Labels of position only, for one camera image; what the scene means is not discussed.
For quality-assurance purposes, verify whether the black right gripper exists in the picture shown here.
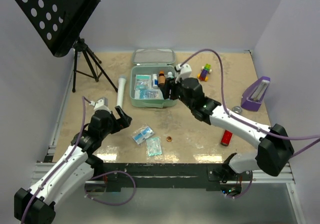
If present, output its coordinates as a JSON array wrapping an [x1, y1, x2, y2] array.
[[160, 75, 194, 110]]

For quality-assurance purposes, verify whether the brown bottle orange cap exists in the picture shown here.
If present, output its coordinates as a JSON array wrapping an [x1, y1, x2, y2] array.
[[158, 71, 166, 87]]

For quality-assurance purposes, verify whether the teal header small packet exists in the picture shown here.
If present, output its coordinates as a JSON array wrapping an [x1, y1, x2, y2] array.
[[135, 74, 152, 90]]

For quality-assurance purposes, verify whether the blue white swab packet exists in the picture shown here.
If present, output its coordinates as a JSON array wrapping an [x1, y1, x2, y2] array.
[[132, 125, 155, 145]]

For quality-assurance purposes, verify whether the mint green medicine case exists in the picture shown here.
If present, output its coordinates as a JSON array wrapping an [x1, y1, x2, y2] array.
[[129, 49, 177, 108]]

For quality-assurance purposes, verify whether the green dotted plaster packet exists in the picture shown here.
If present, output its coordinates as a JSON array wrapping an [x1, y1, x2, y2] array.
[[146, 137, 162, 156]]

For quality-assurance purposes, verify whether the large blue mask packet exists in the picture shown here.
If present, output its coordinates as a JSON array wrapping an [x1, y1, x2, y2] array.
[[134, 89, 163, 100]]

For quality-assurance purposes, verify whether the white green label bottle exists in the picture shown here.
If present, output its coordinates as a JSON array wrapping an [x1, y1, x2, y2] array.
[[167, 72, 174, 79]]

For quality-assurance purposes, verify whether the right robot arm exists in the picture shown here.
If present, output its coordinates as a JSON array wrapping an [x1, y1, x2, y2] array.
[[159, 78, 294, 180]]

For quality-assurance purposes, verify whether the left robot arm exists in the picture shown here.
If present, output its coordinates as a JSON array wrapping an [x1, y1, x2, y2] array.
[[14, 106, 132, 223]]

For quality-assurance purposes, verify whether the white plastic tube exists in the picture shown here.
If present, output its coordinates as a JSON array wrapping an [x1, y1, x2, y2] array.
[[116, 76, 127, 107]]

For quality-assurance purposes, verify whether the colourful toy car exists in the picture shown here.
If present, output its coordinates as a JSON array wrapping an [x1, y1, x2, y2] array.
[[197, 64, 212, 82]]

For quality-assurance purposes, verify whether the red silver flashlight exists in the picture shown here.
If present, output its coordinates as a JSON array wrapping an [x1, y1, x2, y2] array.
[[220, 130, 233, 146]]

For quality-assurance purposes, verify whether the purple metronome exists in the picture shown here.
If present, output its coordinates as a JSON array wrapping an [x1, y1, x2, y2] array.
[[240, 76, 271, 112]]

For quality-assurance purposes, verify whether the black music stand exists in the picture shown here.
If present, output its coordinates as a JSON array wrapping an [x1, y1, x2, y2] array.
[[15, 0, 110, 82]]

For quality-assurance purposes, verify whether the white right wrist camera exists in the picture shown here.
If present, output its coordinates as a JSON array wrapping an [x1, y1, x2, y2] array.
[[174, 63, 192, 83]]

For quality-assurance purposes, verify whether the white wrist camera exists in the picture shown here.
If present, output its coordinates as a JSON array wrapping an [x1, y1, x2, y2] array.
[[89, 97, 110, 111], [174, 63, 192, 83]]

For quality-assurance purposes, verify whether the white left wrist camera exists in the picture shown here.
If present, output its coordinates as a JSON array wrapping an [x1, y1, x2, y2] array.
[[89, 97, 110, 111]]

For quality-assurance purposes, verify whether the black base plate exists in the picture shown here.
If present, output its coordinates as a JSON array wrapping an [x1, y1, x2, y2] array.
[[91, 163, 252, 195]]

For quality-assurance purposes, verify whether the aluminium rail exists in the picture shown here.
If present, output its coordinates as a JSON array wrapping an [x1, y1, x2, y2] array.
[[34, 161, 297, 184]]

